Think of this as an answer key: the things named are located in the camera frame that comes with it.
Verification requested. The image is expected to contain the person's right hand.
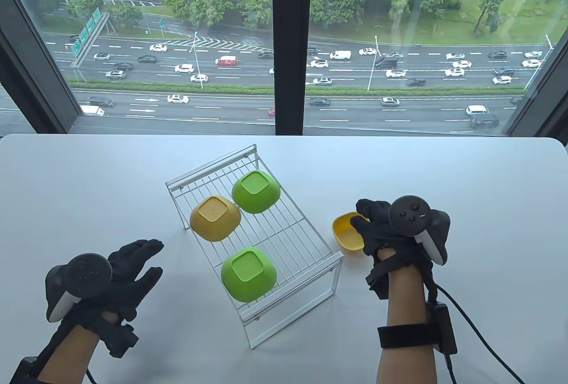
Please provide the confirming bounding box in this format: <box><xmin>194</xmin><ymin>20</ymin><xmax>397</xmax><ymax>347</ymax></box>
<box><xmin>350</xmin><ymin>199</ymin><xmax>432</xmax><ymax>268</ymax></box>

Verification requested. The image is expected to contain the person's left hand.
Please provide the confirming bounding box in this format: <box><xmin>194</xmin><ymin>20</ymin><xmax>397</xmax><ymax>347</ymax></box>
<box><xmin>67</xmin><ymin>239</ymin><xmax>164</xmax><ymax>325</ymax></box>

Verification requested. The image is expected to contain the yellow small dish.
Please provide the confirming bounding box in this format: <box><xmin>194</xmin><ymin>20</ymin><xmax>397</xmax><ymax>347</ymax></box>
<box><xmin>189</xmin><ymin>196</ymin><xmax>241</xmax><ymax>242</ymax></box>
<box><xmin>332</xmin><ymin>212</ymin><xmax>371</xmax><ymax>251</ymax></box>

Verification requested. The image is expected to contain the white wire kitchen shelf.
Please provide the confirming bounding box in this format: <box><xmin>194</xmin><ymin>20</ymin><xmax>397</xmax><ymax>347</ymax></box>
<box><xmin>166</xmin><ymin>144</ymin><xmax>345</xmax><ymax>349</ymax></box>

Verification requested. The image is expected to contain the green small dish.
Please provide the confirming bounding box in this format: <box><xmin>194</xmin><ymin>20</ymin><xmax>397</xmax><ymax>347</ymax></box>
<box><xmin>232</xmin><ymin>170</ymin><xmax>281</xmax><ymax>214</ymax></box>
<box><xmin>221</xmin><ymin>247</ymin><xmax>277</xmax><ymax>303</ymax></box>

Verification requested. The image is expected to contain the person's left forearm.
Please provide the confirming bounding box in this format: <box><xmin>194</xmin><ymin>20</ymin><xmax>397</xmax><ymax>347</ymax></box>
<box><xmin>38</xmin><ymin>313</ymin><xmax>120</xmax><ymax>384</ymax></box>

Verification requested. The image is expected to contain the person's right forearm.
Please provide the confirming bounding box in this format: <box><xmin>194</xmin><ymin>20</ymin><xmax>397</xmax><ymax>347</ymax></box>
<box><xmin>376</xmin><ymin>246</ymin><xmax>446</xmax><ymax>384</ymax></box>

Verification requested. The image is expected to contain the black right hand controller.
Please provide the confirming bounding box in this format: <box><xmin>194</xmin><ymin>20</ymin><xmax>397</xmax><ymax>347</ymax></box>
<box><xmin>389</xmin><ymin>196</ymin><xmax>451</xmax><ymax>265</ymax></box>

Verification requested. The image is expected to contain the black hand controller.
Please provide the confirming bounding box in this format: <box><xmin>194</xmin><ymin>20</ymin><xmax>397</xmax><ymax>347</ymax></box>
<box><xmin>389</xmin><ymin>196</ymin><xmax>451</xmax><ymax>265</ymax></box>
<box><xmin>46</xmin><ymin>253</ymin><xmax>113</xmax><ymax>323</ymax></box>

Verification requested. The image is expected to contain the black left hand controller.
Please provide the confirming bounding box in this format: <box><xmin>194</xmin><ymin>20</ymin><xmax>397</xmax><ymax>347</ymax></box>
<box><xmin>46</xmin><ymin>253</ymin><xmax>113</xmax><ymax>323</ymax></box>

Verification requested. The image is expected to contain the black left wrist sensor box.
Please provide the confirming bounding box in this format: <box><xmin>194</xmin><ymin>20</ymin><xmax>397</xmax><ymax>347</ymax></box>
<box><xmin>104</xmin><ymin>324</ymin><xmax>139</xmax><ymax>359</ymax></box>

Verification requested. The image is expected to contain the black right wrist camera band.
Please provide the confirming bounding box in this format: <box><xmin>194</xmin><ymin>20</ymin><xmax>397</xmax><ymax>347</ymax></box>
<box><xmin>378</xmin><ymin>302</ymin><xmax>458</xmax><ymax>356</ymax></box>

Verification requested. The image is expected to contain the black wrist camera band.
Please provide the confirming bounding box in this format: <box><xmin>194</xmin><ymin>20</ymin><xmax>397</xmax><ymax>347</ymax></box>
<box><xmin>378</xmin><ymin>302</ymin><xmax>458</xmax><ymax>356</ymax></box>
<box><xmin>10</xmin><ymin>356</ymin><xmax>45</xmax><ymax>384</ymax></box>

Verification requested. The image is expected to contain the black left wrist camera band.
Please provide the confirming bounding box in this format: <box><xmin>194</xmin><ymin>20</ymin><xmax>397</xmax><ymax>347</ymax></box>
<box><xmin>10</xmin><ymin>356</ymin><xmax>45</xmax><ymax>384</ymax></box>

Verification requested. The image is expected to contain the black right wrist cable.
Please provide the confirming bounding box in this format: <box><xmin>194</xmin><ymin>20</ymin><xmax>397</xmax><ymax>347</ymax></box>
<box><xmin>433</xmin><ymin>284</ymin><xmax>526</xmax><ymax>384</ymax></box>

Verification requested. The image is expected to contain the black window frame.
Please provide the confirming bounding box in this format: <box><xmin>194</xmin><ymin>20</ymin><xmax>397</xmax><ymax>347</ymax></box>
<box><xmin>0</xmin><ymin>0</ymin><xmax>568</xmax><ymax>137</ymax></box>

